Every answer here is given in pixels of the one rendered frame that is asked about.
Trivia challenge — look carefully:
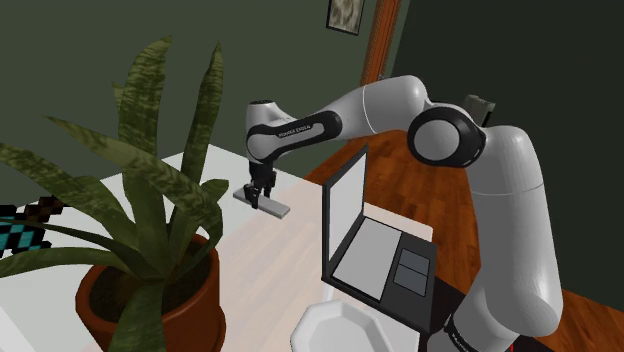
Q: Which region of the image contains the dark robot stand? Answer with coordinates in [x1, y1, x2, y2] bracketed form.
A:
[422, 275, 470, 352]

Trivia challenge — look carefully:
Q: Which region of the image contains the brown wooden door frame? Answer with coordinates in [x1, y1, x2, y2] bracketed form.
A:
[359, 0, 404, 88]

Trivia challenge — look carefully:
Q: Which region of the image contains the green plant in brown pot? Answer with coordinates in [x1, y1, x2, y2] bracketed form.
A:
[0, 34, 231, 352]

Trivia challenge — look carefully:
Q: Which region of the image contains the flat grey remote control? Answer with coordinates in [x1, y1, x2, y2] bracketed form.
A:
[232, 186, 292, 220]

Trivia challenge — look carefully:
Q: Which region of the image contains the white octagonal plate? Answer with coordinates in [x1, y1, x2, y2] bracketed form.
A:
[290, 298, 394, 352]

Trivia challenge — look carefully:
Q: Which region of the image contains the pixelated blue and brown sword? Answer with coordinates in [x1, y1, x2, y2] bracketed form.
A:
[0, 195, 67, 260]

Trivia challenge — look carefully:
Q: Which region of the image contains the grey box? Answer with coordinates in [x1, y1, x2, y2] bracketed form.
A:
[462, 94, 497, 129]

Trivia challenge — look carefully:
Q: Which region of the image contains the open black laptop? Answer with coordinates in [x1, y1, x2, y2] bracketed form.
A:
[320, 143, 439, 336]

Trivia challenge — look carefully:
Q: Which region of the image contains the framed wall picture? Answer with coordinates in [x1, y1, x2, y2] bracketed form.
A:
[324, 0, 366, 37]

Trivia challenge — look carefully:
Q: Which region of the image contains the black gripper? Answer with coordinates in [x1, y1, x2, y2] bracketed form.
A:
[243, 160, 278, 210]

